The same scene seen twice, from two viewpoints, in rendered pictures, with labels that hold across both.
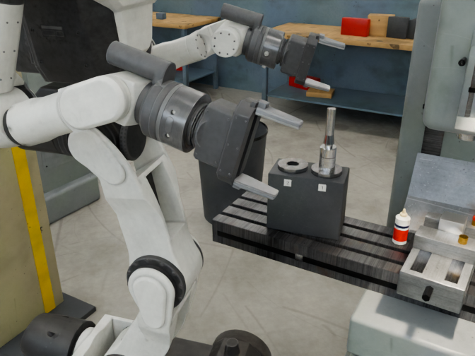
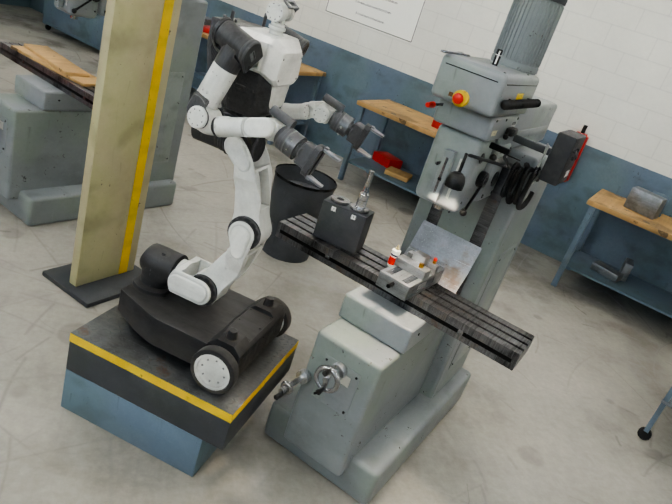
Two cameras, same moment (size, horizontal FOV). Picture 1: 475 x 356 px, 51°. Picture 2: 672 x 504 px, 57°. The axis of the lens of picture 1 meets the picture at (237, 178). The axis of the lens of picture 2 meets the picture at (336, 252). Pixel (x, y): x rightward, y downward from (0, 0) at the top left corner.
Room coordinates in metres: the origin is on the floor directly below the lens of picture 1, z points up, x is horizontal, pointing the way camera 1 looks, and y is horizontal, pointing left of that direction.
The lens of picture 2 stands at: (-1.35, -0.02, 2.06)
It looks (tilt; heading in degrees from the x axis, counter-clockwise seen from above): 24 degrees down; 356
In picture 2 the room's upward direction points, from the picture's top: 18 degrees clockwise
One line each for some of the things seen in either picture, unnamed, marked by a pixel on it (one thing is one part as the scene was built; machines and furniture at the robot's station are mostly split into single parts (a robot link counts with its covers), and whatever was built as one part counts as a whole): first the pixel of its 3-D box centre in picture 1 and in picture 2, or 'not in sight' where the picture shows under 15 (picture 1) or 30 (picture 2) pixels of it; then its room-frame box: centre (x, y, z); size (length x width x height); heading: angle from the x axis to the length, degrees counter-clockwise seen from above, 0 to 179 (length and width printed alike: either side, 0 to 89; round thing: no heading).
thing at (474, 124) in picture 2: not in sight; (477, 117); (1.18, -0.58, 1.68); 0.34 x 0.24 x 0.10; 151
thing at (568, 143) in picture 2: not in sight; (563, 157); (1.24, -1.00, 1.62); 0.20 x 0.09 x 0.21; 151
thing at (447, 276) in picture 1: (445, 250); (412, 272); (1.12, -0.55, 0.97); 0.35 x 0.15 x 0.11; 148
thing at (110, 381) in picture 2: not in sight; (185, 371); (1.03, 0.30, 0.20); 0.78 x 0.68 x 0.40; 73
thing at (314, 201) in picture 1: (307, 196); (343, 222); (1.34, -0.21, 1.02); 0.22 x 0.12 x 0.20; 71
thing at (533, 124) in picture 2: not in sight; (508, 118); (1.58, -0.80, 1.66); 0.80 x 0.23 x 0.20; 151
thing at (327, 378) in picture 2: not in sight; (331, 375); (0.71, -0.31, 0.62); 0.16 x 0.12 x 0.12; 151
